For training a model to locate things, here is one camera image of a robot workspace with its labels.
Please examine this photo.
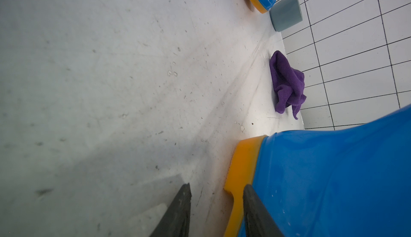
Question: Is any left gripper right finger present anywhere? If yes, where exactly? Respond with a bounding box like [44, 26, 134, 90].
[243, 184, 284, 237]

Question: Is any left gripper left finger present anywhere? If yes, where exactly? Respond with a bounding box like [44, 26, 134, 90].
[150, 183, 192, 237]

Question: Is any grey-green cup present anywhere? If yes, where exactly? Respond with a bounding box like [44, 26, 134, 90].
[269, 0, 303, 32]

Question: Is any purple cloth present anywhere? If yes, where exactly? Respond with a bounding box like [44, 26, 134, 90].
[269, 51, 307, 120]

